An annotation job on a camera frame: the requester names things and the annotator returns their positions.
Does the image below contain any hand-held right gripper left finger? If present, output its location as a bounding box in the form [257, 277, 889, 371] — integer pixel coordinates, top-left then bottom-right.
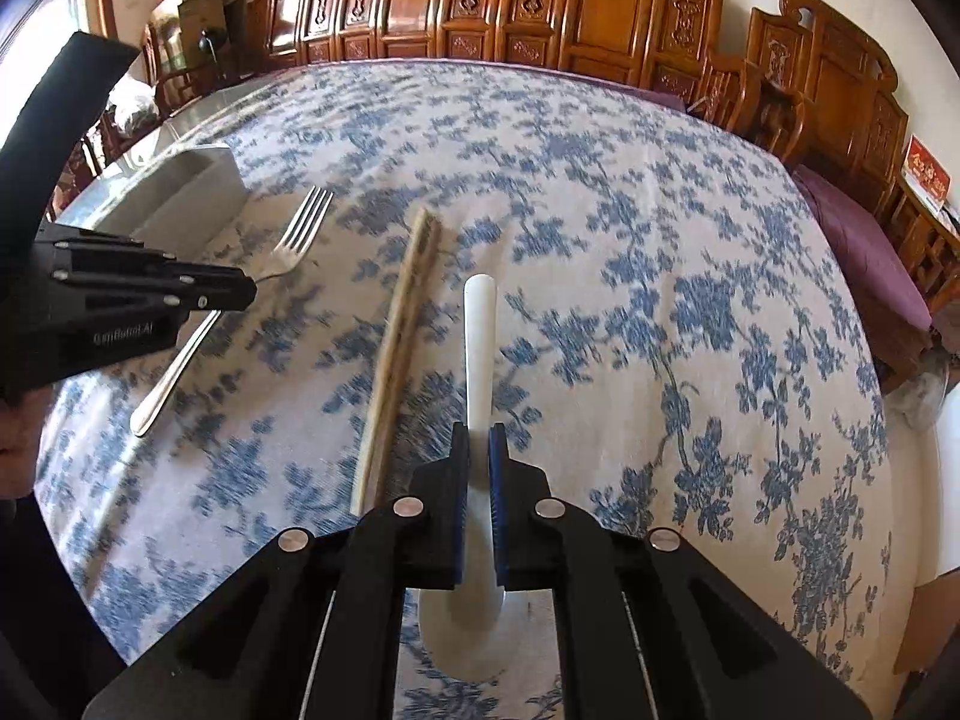
[81, 422, 471, 720]

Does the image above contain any long carved wooden sofa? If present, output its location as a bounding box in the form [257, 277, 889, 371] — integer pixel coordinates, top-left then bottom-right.
[246, 0, 726, 89]

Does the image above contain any wooden side table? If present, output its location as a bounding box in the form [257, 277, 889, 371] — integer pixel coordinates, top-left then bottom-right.
[891, 178, 960, 317]

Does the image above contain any red calendar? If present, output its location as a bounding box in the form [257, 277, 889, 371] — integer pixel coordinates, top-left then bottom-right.
[900, 133, 953, 212]

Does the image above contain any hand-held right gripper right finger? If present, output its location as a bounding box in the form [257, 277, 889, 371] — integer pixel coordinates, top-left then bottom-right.
[487, 422, 875, 720]

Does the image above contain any white spoon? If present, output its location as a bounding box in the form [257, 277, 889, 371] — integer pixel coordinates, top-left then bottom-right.
[418, 273, 512, 685]

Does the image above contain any metal fork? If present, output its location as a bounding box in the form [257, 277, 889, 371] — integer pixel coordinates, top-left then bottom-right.
[130, 185, 335, 438]

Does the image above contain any purple cloth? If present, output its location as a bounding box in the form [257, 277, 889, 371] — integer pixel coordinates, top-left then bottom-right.
[626, 81, 936, 385]

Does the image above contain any wooden chopstick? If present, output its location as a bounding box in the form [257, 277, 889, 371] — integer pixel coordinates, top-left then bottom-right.
[351, 206, 434, 512]
[367, 208, 445, 512]

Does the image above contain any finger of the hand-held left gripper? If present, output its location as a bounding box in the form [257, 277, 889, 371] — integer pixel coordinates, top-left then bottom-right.
[51, 238, 258, 314]
[34, 220, 148, 250]

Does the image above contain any metal tray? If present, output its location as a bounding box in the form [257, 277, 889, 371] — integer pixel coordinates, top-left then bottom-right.
[118, 141, 250, 250]

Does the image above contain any blue floral tablecloth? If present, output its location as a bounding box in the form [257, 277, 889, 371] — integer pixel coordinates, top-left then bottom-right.
[33, 60, 895, 720]

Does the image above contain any black desk lamp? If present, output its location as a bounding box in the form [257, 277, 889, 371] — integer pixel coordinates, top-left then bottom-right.
[193, 25, 227, 85]

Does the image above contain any person's left hand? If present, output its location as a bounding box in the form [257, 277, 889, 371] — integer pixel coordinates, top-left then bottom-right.
[0, 388, 38, 499]

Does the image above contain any clear plastic bag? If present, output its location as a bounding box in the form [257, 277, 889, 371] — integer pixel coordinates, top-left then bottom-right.
[107, 78, 164, 137]

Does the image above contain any short carved wooden sofa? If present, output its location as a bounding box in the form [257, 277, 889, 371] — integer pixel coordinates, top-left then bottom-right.
[745, 0, 910, 212]

